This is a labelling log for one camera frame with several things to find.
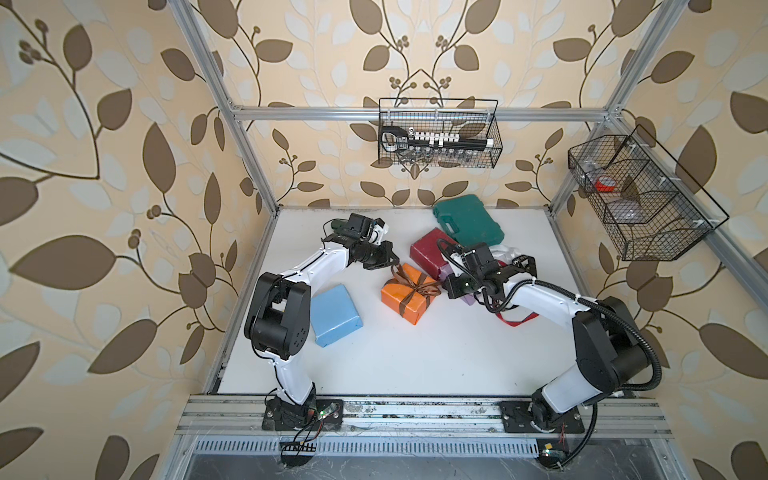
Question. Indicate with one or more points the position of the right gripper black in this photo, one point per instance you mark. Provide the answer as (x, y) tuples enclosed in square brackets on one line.
[(451, 286)]

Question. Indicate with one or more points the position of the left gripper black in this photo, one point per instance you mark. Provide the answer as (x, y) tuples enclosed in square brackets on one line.
[(385, 249)]

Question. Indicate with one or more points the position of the white ribbon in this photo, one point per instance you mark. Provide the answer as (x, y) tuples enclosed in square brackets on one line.
[(504, 254)]

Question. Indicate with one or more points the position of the brown ribbon bow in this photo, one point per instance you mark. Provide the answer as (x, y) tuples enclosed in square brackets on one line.
[(414, 288)]

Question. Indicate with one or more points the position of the dark red gift box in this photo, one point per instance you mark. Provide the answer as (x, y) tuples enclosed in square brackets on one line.
[(427, 256)]

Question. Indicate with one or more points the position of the red ribbon bow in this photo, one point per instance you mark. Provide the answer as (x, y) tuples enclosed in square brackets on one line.
[(517, 310)]

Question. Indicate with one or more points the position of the orange gift box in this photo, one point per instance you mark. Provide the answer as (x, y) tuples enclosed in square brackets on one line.
[(411, 295)]

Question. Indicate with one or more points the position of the blue gift box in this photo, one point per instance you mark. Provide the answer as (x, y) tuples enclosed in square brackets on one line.
[(334, 316)]

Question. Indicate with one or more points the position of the purple gift box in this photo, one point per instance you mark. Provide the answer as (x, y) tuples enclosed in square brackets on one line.
[(457, 285)]

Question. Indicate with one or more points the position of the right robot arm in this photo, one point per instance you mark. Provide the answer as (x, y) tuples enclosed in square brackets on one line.
[(611, 353)]

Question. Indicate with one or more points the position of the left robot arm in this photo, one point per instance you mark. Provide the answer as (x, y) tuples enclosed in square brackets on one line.
[(278, 320)]

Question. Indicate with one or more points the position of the green plastic tool case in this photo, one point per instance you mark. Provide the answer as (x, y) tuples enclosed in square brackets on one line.
[(466, 220)]

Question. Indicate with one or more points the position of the red object in basket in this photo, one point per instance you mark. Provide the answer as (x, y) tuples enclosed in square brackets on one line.
[(605, 184)]

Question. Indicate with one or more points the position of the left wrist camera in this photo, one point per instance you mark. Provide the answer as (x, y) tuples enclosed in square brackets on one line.
[(379, 230)]

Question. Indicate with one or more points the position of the socket set rail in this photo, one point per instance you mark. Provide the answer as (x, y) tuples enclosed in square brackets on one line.
[(398, 140)]

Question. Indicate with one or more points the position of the black wire basket back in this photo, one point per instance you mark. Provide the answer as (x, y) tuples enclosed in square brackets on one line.
[(439, 131)]

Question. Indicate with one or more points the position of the black wire basket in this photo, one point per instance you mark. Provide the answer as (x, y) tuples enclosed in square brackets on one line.
[(660, 209), (439, 131)]

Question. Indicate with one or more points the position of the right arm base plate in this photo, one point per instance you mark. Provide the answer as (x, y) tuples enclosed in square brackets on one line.
[(536, 417)]

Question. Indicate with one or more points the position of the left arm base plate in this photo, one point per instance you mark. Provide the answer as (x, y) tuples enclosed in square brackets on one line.
[(284, 416)]

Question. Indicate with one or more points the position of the black wire basket right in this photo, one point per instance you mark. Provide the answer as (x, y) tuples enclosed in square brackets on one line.
[(660, 209)]

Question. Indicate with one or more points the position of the aluminium front rail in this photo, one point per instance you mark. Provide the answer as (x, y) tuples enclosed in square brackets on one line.
[(618, 418)]

